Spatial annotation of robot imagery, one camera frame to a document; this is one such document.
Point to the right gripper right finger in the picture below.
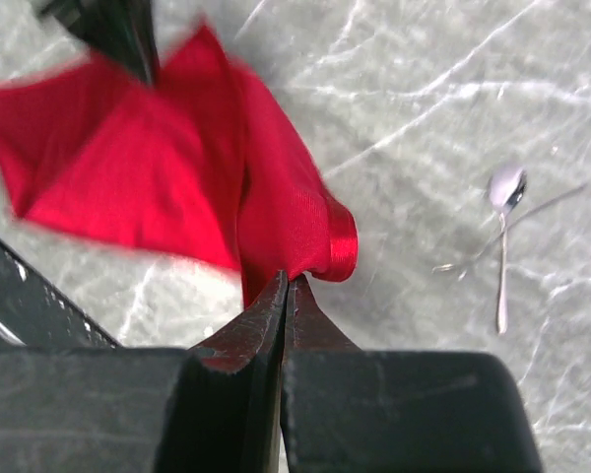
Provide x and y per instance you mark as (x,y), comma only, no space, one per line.
(345,409)

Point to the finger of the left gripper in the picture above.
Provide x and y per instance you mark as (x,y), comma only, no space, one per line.
(121,30)

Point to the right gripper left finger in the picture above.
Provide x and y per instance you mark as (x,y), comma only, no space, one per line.
(223,415)

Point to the red cloth napkin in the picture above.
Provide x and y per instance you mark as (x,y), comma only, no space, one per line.
(203,164)

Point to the silver fork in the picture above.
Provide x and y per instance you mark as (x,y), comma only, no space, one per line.
(464,265)

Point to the silver spoon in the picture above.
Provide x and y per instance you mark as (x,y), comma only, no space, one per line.
(505,190)

